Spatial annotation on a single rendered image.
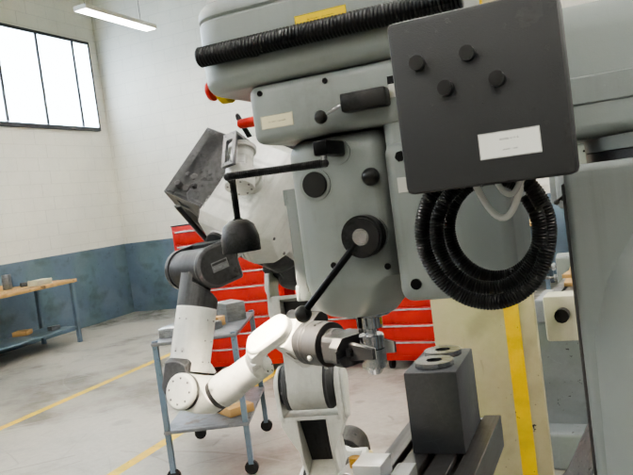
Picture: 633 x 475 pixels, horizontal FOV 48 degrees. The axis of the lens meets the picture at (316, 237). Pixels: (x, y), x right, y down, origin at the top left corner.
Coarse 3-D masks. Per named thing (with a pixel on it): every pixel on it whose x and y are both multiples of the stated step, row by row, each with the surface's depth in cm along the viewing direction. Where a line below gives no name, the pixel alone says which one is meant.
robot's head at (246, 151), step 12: (240, 144) 159; (252, 144) 159; (240, 156) 157; (252, 156) 160; (228, 168) 156; (240, 168) 155; (252, 168) 157; (240, 180) 154; (252, 180) 156; (240, 192) 158
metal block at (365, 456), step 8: (360, 456) 127; (368, 456) 126; (376, 456) 126; (384, 456) 125; (360, 464) 123; (368, 464) 123; (376, 464) 122; (384, 464) 123; (360, 472) 123; (368, 472) 122; (376, 472) 122; (384, 472) 123
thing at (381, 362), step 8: (368, 344) 129; (376, 344) 129; (384, 344) 131; (376, 352) 129; (384, 352) 130; (368, 360) 130; (376, 360) 129; (384, 360) 130; (368, 368) 130; (376, 368) 129
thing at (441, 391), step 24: (432, 360) 167; (456, 360) 167; (408, 384) 161; (432, 384) 159; (456, 384) 157; (408, 408) 162; (432, 408) 160; (456, 408) 158; (432, 432) 160; (456, 432) 158
